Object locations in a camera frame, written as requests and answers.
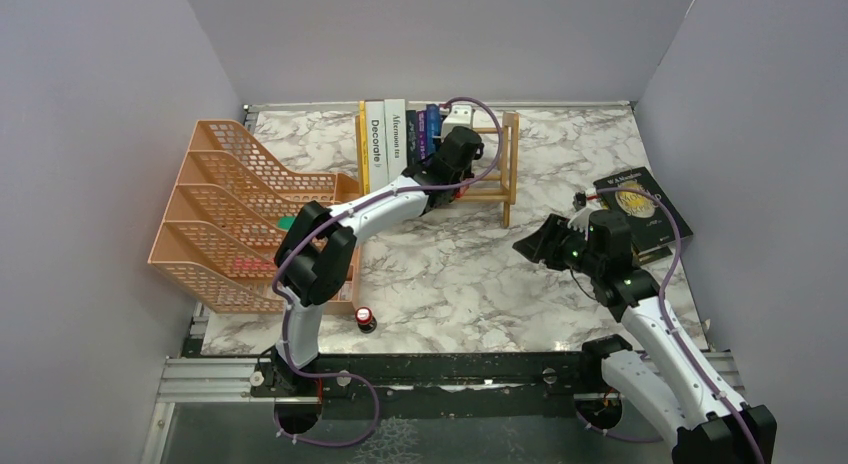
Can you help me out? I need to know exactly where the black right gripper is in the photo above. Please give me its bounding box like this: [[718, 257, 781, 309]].
[[514, 212, 604, 277]]

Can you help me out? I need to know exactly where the pink highlighter in organizer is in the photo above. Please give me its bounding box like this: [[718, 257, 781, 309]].
[[230, 257, 277, 279]]

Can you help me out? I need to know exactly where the black metal base rail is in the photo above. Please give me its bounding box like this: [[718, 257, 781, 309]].
[[248, 351, 624, 428]]

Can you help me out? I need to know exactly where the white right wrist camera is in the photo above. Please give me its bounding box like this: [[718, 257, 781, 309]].
[[569, 192, 598, 230]]

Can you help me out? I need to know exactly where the green eraser in organizer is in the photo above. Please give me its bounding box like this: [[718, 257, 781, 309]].
[[276, 216, 296, 232]]

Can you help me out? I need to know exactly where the red capped small bottle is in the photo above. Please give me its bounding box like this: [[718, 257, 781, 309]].
[[355, 306, 377, 334]]

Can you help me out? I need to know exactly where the white Furniture Decorate book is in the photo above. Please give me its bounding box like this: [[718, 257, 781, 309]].
[[364, 100, 389, 192]]

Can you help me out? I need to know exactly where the orange plastic file organizer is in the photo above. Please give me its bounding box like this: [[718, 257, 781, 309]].
[[148, 120, 360, 314]]

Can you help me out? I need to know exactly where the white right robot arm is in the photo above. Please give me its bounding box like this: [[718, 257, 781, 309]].
[[513, 209, 777, 463]]

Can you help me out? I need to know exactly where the black Moon and Sixpence book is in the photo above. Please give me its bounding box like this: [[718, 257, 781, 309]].
[[593, 167, 693, 254]]

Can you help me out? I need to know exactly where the purple 52-Storey Treehouse book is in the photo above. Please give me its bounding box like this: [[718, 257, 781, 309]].
[[416, 110, 428, 161]]

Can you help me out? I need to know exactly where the thin yellow book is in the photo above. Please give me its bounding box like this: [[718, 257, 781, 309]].
[[355, 100, 370, 195]]

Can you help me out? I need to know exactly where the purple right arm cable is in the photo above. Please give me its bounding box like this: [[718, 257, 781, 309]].
[[589, 186, 770, 464]]

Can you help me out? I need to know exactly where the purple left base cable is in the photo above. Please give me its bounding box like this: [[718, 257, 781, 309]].
[[272, 371, 384, 449]]

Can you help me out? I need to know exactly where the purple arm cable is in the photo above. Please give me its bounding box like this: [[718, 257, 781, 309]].
[[589, 186, 770, 464], [271, 96, 506, 383]]

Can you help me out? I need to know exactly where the Afternoon tea coffee cover book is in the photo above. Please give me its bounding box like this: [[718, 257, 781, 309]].
[[384, 98, 407, 181]]

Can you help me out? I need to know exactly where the floral Little Women book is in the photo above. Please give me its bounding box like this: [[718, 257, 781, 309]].
[[405, 110, 419, 166]]

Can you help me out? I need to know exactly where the wooden book rack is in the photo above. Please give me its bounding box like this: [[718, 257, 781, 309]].
[[354, 112, 521, 228]]

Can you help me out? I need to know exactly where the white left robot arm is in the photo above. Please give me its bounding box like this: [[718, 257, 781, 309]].
[[271, 126, 484, 395]]

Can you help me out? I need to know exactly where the blue Jane Eyre book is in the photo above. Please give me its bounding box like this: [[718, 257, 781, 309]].
[[425, 104, 442, 155]]

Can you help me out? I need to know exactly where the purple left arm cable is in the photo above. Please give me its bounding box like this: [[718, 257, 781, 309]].
[[271, 96, 506, 383]]

